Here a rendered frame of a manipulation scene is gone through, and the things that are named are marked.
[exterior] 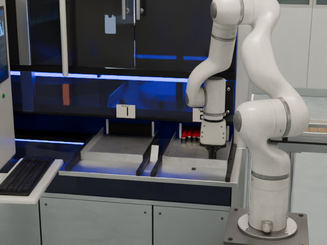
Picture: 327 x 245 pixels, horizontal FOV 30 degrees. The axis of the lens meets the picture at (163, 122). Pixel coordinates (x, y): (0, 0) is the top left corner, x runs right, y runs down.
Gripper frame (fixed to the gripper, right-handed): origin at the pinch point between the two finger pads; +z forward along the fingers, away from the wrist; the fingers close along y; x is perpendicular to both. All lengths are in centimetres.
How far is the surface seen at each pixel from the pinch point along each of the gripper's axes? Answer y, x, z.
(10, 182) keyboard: 78, 19, 9
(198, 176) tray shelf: 4.2, 12.3, 4.3
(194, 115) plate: 10.2, -23.9, -9.5
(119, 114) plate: 44, -24, -8
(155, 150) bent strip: 23.4, -2.8, 0.4
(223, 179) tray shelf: -5.3, 13.0, 4.3
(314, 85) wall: -75, -484, 79
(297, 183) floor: -47, -208, 92
